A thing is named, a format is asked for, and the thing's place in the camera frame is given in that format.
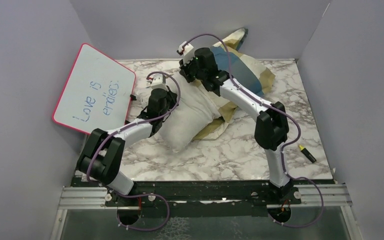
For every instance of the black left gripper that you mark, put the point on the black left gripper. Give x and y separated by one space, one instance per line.
173 97

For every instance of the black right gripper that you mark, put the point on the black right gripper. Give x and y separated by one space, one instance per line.
182 70

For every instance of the blue beige checked pillowcase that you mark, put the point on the blue beige checked pillowcase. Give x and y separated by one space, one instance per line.
249 72

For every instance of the white pillow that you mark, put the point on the white pillow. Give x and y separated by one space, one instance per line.
194 112

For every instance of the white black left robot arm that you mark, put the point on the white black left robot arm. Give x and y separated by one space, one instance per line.
101 156

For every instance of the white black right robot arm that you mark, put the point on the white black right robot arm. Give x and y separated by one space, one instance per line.
271 125

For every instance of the black whiteboard clip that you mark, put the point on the black whiteboard clip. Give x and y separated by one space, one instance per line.
133 97

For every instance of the pink framed whiteboard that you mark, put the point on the pink framed whiteboard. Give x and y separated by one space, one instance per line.
97 93

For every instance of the black yellow marker pen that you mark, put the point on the black yellow marker pen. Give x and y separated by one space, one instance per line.
307 154

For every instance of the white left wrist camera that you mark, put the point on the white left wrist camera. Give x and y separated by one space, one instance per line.
158 81

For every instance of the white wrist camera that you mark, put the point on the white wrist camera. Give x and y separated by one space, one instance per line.
158 81
186 51

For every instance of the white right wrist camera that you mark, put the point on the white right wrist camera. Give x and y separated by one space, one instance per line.
186 51

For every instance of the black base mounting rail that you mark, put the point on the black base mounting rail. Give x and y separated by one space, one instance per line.
198 199

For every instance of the aluminium frame rail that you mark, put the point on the aluminium frame rail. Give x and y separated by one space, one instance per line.
325 213

